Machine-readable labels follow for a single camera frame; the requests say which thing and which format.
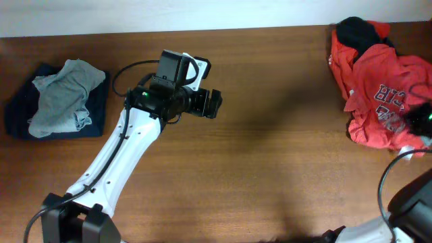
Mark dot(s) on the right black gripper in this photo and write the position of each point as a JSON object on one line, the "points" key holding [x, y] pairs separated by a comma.
{"points": [[413, 117]]}

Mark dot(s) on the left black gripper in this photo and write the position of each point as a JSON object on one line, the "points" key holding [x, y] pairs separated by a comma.
{"points": [[202, 105]]}

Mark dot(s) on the red soccer print t-shirt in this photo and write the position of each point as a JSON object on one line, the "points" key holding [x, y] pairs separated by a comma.
{"points": [[380, 87]]}

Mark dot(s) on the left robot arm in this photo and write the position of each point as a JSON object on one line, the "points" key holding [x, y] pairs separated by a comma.
{"points": [[84, 213]]}

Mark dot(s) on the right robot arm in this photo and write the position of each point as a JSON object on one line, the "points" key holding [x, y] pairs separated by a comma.
{"points": [[407, 217]]}

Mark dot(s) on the red garment under pile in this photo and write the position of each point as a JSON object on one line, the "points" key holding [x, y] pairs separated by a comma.
{"points": [[381, 28]]}

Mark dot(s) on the black garment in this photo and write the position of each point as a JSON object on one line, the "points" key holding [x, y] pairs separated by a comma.
{"points": [[358, 34]]}

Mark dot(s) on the light grey crumpled shirt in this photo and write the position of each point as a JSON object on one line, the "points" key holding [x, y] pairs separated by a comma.
{"points": [[63, 97]]}

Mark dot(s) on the navy blue folded garment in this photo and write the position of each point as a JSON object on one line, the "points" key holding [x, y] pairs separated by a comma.
{"points": [[24, 104]]}

